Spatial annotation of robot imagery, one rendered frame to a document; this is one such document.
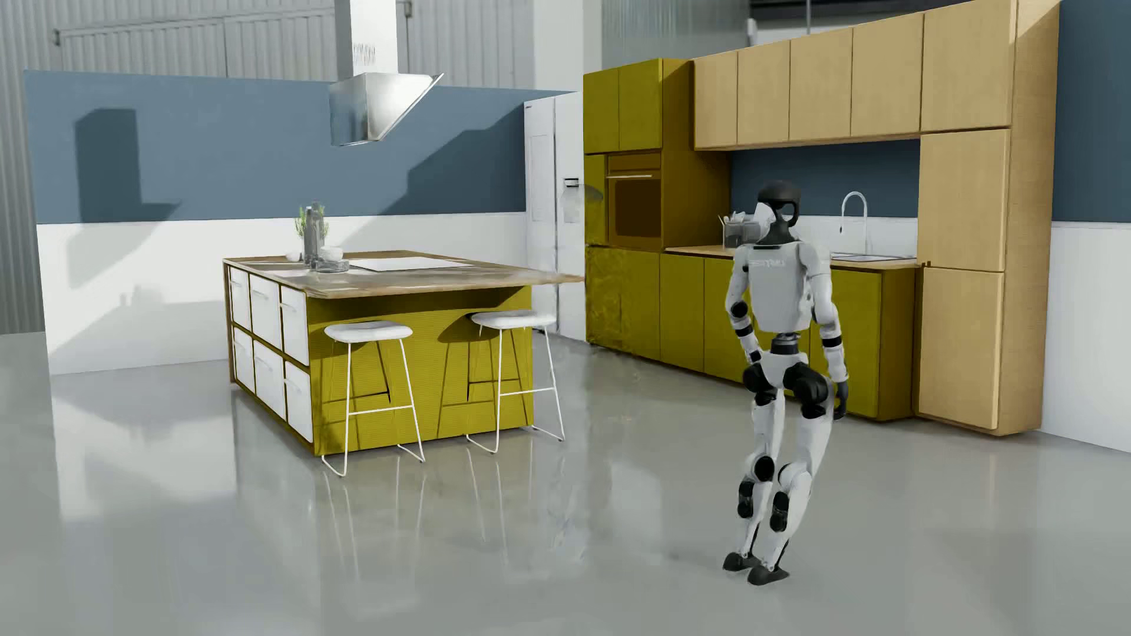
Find grey utensil holder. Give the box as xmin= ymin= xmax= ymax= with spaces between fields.
xmin=720 ymin=211 xmax=763 ymax=251

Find green kitchen island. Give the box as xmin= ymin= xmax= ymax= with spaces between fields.
xmin=223 ymin=250 xmax=585 ymax=459

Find built-in oven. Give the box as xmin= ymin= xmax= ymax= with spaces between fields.
xmin=605 ymin=151 xmax=664 ymax=253

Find white bar stool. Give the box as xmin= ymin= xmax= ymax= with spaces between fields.
xmin=465 ymin=309 xmax=567 ymax=456
xmin=320 ymin=320 xmax=428 ymax=479

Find left robot leg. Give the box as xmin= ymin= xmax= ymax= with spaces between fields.
xmin=746 ymin=361 xmax=835 ymax=588

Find robot leg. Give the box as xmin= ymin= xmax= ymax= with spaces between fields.
xmin=722 ymin=385 xmax=786 ymax=574
xmin=746 ymin=361 xmax=835 ymax=588

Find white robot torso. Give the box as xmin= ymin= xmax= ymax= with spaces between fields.
xmin=739 ymin=240 xmax=818 ymax=358

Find chrome faucet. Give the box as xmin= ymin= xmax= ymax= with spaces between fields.
xmin=838 ymin=191 xmax=871 ymax=258

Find right robot leg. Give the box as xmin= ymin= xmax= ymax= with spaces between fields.
xmin=722 ymin=385 xmax=786 ymax=574

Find white cooktop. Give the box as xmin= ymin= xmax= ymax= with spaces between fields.
xmin=348 ymin=255 xmax=474 ymax=274

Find green tall cabinet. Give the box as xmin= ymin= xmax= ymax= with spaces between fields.
xmin=582 ymin=57 xmax=733 ymax=365

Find wooden tall cabinet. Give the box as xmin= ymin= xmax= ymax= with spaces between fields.
xmin=914 ymin=0 xmax=1062 ymax=438

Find green base cabinets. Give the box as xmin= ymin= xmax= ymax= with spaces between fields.
xmin=658 ymin=247 xmax=918 ymax=422

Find wooden wall cabinets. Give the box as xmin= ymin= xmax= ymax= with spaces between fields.
xmin=692 ymin=0 xmax=1019 ymax=152

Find steel range hood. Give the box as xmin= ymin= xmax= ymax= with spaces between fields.
xmin=328 ymin=0 xmax=445 ymax=148

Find white refrigerator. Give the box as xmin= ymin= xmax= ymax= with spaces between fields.
xmin=522 ymin=91 xmax=590 ymax=342

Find plant in glass vase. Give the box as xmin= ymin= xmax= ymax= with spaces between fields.
xmin=295 ymin=202 xmax=330 ymax=267

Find black robot head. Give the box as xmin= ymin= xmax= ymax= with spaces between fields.
xmin=755 ymin=180 xmax=803 ymax=247

